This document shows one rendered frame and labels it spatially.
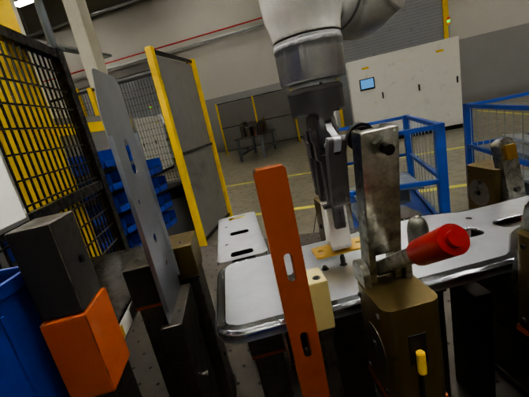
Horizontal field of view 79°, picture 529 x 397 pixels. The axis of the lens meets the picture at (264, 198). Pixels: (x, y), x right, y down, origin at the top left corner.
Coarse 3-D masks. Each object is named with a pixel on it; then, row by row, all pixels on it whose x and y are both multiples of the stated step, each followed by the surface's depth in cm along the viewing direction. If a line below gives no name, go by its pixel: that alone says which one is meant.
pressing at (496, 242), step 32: (480, 224) 53; (288, 256) 57; (352, 256) 52; (384, 256) 50; (480, 256) 45; (512, 256) 42; (224, 288) 51; (256, 288) 49; (352, 288) 44; (224, 320) 43; (256, 320) 41
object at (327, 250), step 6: (354, 240) 51; (324, 246) 51; (330, 246) 51; (354, 246) 49; (360, 246) 49; (318, 252) 50; (324, 252) 49; (330, 252) 49; (336, 252) 48; (342, 252) 48; (318, 258) 48
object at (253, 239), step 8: (232, 216) 89; (248, 216) 86; (224, 224) 83; (232, 224) 81; (240, 224) 80; (248, 224) 79; (256, 224) 78; (224, 232) 77; (232, 232) 76; (248, 232) 73; (256, 232) 72; (224, 240) 72; (232, 240) 71; (240, 240) 70; (248, 240) 69; (256, 240) 68; (224, 248) 67; (232, 248) 66; (240, 248) 65; (248, 248) 64; (256, 248) 64; (264, 248) 63; (224, 256) 63; (240, 256) 62; (248, 256) 61
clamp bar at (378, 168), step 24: (360, 144) 29; (384, 144) 28; (360, 168) 30; (384, 168) 30; (360, 192) 31; (384, 192) 31; (360, 216) 33; (384, 216) 32; (360, 240) 35; (384, 240) 33
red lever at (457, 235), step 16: (448, 224) 22; (416, 240) 25; (432, 240) 22; (448, 240) 21; (464, 240) 21; (400, 256) 28; (416, 256) 25; (432, 256) 23; (448, 256) 22; (384, 272) 33
